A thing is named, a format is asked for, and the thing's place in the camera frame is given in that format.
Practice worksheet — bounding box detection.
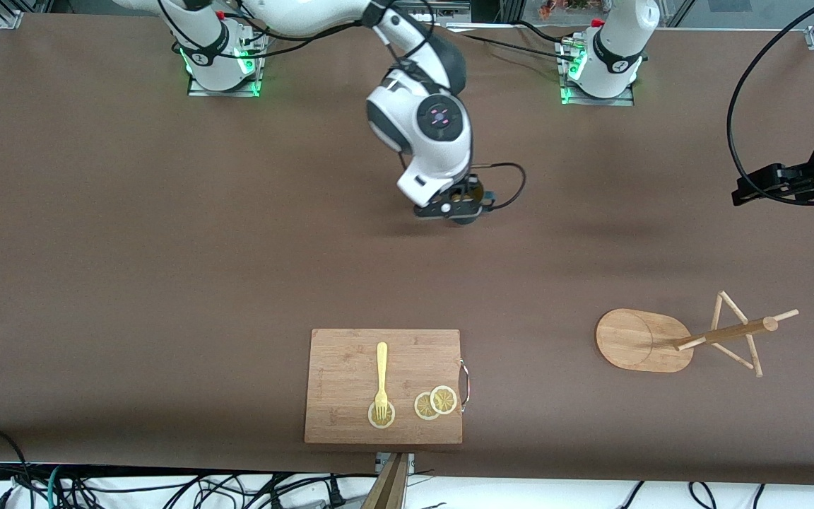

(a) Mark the teal mug with yellow inside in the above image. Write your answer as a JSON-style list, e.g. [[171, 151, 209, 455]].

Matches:
[[449, 180, 485, 226]]

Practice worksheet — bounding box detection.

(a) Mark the wooden mug rack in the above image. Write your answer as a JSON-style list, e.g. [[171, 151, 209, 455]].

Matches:
[[595, 290, 801, 378]]

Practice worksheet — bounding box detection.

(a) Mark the grey power strip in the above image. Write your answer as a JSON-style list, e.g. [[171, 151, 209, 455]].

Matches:
[[407, 0, 471, 23]]

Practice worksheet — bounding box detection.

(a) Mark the yellow plastic fork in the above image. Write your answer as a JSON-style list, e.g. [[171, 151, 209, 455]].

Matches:
[[374, 342, 389, 421]]

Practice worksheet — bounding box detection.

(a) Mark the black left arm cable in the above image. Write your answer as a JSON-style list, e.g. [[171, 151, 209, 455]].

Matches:
[[726, 0, 814, 206]]

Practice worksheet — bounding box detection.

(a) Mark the long black tabletop cable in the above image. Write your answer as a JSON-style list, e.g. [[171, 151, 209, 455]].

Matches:
[[446, 27, 581, 63]]

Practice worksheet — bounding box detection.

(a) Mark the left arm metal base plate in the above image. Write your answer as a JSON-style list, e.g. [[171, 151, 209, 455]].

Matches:
[[560, 39, 635, 107]]

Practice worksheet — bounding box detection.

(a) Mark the short black tabletop cable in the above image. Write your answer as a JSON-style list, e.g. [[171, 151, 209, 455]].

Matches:
[[515, 19, 572, 43]]

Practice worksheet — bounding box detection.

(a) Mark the wooden cutting board metal handle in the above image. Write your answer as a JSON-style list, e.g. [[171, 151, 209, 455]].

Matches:
[[304, 328, 471, 445]]

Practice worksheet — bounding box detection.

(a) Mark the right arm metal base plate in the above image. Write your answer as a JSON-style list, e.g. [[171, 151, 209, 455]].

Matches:
[[187, 32, 264, 98]]

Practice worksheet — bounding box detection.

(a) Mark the metal clamp bracket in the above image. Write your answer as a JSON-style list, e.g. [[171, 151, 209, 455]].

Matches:
[[374, 452, 415, 476]]

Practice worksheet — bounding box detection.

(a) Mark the wooden post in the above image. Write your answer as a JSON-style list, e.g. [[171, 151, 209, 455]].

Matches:
[[361, 452, 409, 509]]

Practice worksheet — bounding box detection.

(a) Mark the teal floor cable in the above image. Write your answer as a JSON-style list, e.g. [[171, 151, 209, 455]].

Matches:
[[47, 465, 69, 509]]

